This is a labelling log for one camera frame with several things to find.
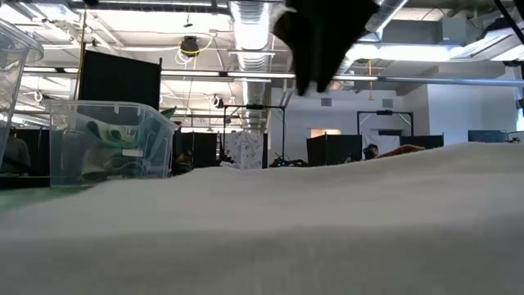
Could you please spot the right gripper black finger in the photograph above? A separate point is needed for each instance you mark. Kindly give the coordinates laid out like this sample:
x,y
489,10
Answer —
x,y
303,41
344,28

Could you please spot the white towel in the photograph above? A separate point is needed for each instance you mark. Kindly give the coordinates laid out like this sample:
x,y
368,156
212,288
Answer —
x,y
262,229

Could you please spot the light green towel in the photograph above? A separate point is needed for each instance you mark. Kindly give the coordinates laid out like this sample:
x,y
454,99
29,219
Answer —
x,y
114,135

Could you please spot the background black robot arm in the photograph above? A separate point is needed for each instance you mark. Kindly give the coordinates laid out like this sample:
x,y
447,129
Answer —
x,y
286,162

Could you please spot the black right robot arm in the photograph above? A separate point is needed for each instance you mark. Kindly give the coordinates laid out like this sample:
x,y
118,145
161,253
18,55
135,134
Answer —
x,y
509,20

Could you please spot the long LED light bar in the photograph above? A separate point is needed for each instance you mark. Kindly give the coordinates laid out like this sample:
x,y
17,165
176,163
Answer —
x,y
262,75

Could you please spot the black divider panel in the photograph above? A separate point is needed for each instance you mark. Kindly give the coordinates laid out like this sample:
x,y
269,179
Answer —
x,y
200,143
333,149
37,151
421,141

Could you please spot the white patterned sheet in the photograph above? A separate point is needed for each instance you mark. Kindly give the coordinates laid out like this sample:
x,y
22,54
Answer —
x,y
245,149

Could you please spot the person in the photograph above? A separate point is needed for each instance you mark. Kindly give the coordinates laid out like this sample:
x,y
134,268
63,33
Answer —
x,y
16,155
371,152
184,160

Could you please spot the clear plastic bin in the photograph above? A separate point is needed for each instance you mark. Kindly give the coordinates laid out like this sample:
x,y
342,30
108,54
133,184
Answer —
x,y
12,73
143,119

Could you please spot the blue divider panel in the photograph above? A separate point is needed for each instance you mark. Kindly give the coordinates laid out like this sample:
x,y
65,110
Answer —
x,y
487,136

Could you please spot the black partition panel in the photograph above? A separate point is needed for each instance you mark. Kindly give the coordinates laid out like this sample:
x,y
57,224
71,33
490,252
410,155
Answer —
x,y
118,78

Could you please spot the green table mat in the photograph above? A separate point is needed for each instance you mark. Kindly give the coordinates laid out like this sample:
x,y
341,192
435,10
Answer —
x,y
24,196

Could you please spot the silver ventilation duct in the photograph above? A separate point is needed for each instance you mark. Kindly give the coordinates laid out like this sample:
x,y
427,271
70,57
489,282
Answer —
x,y
249,33
389,12

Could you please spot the wall air vent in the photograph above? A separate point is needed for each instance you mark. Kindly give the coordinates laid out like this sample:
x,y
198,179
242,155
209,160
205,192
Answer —
x,y
387,103
326,102

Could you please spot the black overhead rig frame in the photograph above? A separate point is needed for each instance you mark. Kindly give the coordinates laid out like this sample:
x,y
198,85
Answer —
x,y
254,106
385,112

